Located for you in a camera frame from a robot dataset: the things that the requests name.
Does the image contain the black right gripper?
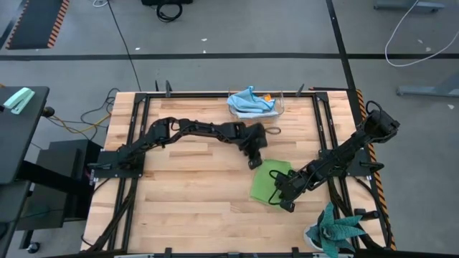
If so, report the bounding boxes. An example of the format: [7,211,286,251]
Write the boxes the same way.
[272,170,313,214]

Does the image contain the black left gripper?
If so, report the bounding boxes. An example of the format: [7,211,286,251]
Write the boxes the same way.
[236,121,269,171]

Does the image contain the green microfiber towel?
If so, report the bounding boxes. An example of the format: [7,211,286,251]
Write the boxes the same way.
[250,159,293,207]

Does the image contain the clear plastic bin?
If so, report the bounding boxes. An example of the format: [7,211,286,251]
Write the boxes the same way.
[227,89,286,121]

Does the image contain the blue microfiber towel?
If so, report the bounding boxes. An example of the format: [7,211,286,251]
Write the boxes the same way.
[226,85,277,115]

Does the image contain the teal artificial potted succulent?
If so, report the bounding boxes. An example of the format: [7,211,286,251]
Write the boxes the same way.
[303,202,367,258]

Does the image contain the orange black hazard strip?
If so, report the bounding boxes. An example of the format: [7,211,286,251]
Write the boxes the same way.
[354,88,397,251]

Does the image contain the black equipment case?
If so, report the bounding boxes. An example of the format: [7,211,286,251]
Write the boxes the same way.
[141,0,194,6]

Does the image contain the grey desk foot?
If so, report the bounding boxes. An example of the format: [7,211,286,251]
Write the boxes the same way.
[372,0,445,11]
[396,71,459,97]

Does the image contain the black computer tower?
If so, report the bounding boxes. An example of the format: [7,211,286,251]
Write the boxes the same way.
[16,139,105,230]

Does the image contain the black side desk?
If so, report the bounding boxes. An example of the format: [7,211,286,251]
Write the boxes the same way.
[0,85,50,186]

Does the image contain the mint green stapler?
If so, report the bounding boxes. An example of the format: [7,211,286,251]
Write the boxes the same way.
[2,87,36,115]

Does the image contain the black orange-striped floor mat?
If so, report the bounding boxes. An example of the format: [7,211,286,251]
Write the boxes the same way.
[5,0,71,50]

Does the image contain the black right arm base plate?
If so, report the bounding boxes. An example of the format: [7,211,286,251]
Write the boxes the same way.
[318,148,372,177]

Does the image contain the black metal table frame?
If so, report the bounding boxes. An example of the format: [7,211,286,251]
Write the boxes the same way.
[84,90,395,254]

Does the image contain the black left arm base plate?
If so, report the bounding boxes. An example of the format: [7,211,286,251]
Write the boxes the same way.
[89,150,146,179]

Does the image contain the yellow floor cable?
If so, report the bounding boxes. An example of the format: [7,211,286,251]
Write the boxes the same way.
[53,113,112,134]

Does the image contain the black cable loop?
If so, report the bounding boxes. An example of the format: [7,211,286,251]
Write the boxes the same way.
[156,1,184,22]

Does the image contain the black cable bundle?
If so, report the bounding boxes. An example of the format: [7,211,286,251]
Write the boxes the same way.
[79,87,122,141]

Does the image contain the white floor cable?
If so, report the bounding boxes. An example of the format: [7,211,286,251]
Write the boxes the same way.
[384,0,459,68]

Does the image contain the thin black floor cable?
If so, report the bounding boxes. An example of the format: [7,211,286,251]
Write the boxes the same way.
[106,0,143,92]

